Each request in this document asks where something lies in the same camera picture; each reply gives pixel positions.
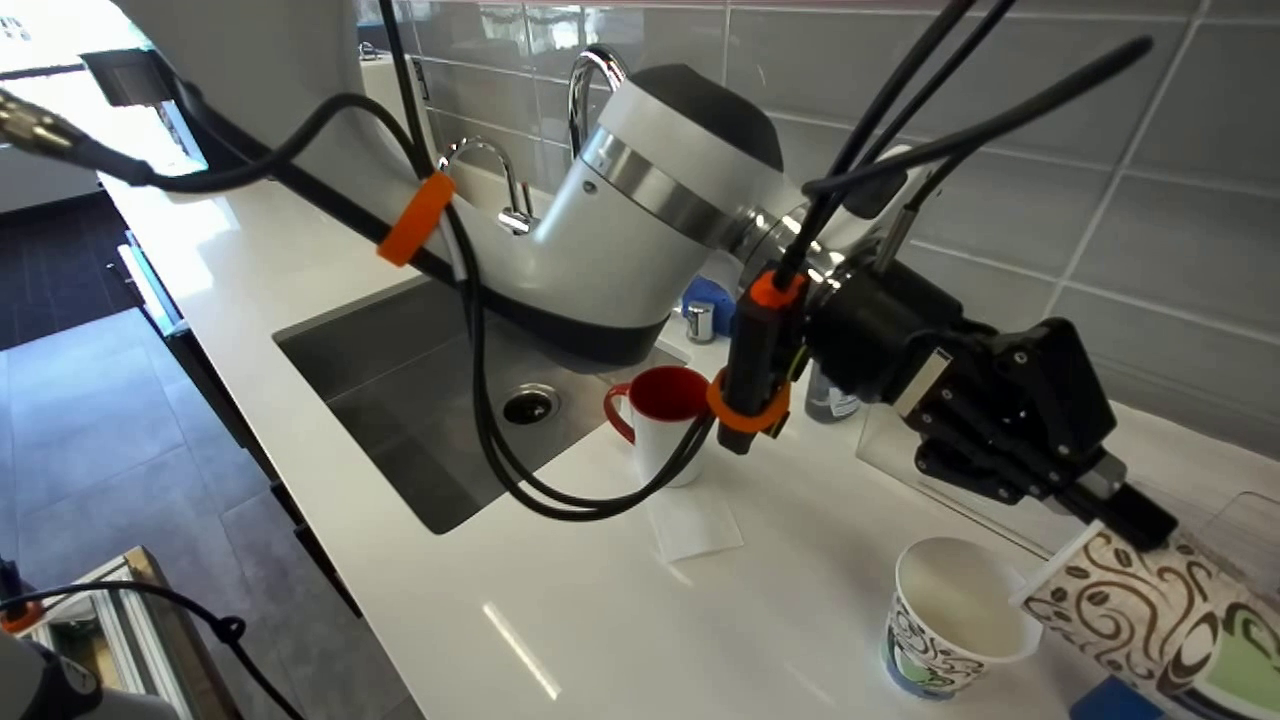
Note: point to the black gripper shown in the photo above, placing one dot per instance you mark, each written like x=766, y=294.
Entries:
x=884, y=342

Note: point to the patterned white paper cup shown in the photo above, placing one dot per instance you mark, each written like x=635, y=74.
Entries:
x=1145, y=614
x=935, y=654

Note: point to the blue sponge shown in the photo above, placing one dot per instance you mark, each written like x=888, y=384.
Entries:
x=1112, y=703

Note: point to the small blue container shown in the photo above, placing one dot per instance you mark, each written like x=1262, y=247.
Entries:
x=713, y=297

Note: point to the white paper napkin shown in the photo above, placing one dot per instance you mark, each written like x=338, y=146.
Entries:
x=693, y=525

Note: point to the red and white mug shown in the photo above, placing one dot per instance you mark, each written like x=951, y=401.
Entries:
x=667, y=397

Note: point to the round sink drain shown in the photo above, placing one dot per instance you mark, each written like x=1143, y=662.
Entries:
x=528, y=407

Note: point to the small chrome faucet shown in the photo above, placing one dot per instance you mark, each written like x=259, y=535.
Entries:
x=514, y=200

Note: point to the stainless steel sink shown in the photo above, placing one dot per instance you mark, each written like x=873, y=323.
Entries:
x=387, y=374

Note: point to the wooden cart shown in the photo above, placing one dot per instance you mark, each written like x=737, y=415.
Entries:
x=201, y=683

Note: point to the grey round device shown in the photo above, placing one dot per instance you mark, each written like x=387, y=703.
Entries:
x=40, y=687

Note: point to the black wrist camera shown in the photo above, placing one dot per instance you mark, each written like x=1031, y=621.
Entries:
x=756, y=361

